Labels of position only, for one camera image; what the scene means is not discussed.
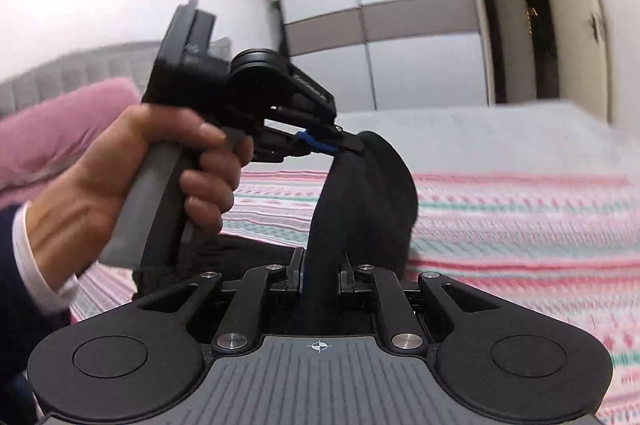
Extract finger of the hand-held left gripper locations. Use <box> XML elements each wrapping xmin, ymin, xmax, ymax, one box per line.
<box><xmin>254</xmin><ymin>133</ymin><xmax>332</xmax><ymax>164</ymax></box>
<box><xmin>264</xmin><ymin>107</ymin><xmax>367</xmax><ymax>154</ymax></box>

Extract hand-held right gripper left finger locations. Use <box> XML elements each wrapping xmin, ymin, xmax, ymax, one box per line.
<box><xmin>134</xmin><ymin>247</ymin><xmax>307</xmax><ymax>353</ymax></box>

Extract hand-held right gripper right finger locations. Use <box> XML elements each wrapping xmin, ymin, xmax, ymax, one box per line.
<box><xmin>339</xmin><ymin>254</ymin><xmax>501</xmax><ymax>352</ymax></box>

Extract black pants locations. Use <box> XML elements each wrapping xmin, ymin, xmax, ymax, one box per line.
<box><xmin>132</xmin><ymin>131</ymin><xmax>419</xmax><ymax>306</ymax></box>

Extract person's left forearm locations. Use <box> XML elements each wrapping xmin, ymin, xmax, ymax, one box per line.
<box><xmin>0</xmin><ymin>200</ymin><xmax>82</xmax><ymax>406</ymax></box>

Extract person's left hand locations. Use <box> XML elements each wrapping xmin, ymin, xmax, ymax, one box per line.
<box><xmin>25</xmin><ymin>104</ymin><xmax>257</xmax><ymax>294</ymax></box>

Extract white and grey wardrobe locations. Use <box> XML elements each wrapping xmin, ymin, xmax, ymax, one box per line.
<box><xmin>256</xmin><ymin>0</ymin><xmax>493</xmax><ymax>112</ymax></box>

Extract grey padded headboard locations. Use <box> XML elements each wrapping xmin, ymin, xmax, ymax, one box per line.
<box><xmin>0</xmin><ymin>39</ymin><xmax>168</xmax><ymax>118</ymax></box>

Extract striped pink patterned blanket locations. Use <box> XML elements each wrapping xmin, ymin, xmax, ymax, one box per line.
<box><xmin>70</xmin><ymin>169</ymin><xmax>640</xmax><ymax>425</ymax></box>

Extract grey bed sheet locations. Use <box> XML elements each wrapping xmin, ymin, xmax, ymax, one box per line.
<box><xmin>235</xmin><ymin>99</ymin><xmax>640</xmax><ymax>186</ymax></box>

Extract pink pillow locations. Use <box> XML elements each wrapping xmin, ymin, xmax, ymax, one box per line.
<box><xmin>0</xmin><ymin>76</ymin><xmax>147</xmax><ymax>211</ymax></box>

